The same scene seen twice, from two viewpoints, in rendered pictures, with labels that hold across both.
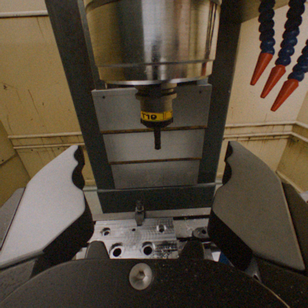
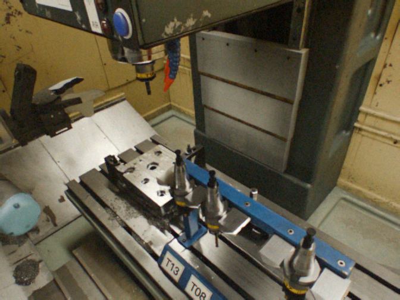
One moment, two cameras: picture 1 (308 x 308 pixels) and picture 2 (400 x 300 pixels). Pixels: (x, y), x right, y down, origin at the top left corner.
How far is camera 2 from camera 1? 0.70 m
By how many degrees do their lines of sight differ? 40
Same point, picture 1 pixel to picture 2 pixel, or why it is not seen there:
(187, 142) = (273, 113)
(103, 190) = (198, 131)
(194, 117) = (281, 86)
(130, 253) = (156, 172)
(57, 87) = not seen: hidden behind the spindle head
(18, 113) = not seen: hidden behind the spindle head
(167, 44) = (114, 49)
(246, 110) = not seen: outside the picture
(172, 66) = (118, 56)
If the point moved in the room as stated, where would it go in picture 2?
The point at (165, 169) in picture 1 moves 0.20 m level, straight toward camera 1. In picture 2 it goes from (250, 136) to (216, 156)
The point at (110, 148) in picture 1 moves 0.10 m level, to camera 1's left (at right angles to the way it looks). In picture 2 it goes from (205, 90) to (190, 84)
